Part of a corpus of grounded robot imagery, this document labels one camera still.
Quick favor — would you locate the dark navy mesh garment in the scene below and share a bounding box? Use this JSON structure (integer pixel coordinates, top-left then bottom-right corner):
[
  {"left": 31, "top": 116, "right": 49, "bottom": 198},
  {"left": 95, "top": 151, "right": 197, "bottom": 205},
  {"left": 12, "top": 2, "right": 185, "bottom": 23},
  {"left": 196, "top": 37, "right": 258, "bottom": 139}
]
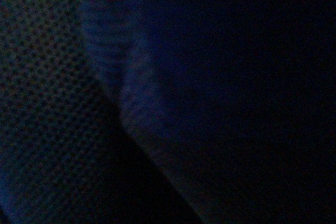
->
[{"left": 0, "top": 0, "right": 336, "bottom": 224}]

